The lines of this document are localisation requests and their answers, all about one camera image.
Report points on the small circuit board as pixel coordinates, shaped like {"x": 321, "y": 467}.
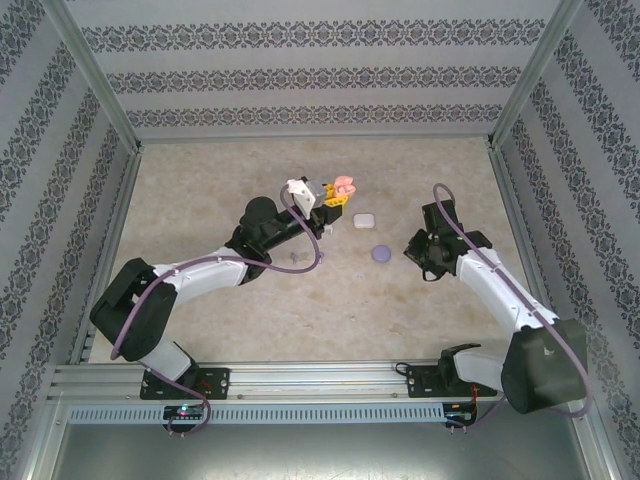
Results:
{"x": 182, "y": 411}
{"x": 460, "y": 415}

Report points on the aluminium frame post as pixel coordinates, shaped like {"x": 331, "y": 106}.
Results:
{"x": 600, "y": 450}
{"x": 95, "y": 75}
{"x": 40, "y": 440}
{"x": 532, "y": 75}

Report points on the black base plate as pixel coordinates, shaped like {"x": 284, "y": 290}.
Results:
{"x": 217, "y": 382}
{"x": 417, "y": 382}

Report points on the grey metal panel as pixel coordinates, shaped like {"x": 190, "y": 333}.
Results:
{"x": 320, "y": 455}

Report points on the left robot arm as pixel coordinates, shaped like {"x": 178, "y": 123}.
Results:
{"x": 210, "y": 278}

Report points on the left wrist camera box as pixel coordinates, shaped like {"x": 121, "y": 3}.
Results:
{"x": 300, "y": 190}

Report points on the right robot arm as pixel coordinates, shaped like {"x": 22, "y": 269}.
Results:
{"x": 492, "y": 293}

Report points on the white earbud charging case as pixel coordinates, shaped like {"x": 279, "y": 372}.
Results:
{"x": 364, "y": 221}

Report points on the aluminium side rail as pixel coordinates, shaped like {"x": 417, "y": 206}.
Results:
{"x": 519, "y": 225}
{"x": 109, "y": 250}

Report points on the aluminium mounting rail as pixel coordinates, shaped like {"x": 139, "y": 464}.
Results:
{"x": 310, "y": 380}

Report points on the pink earbud charging case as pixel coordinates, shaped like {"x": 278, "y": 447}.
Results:
{"x": 345, "y": 185}

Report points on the purple earbud charging case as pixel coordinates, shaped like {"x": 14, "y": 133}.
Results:
{"x": 382, "y": 253}

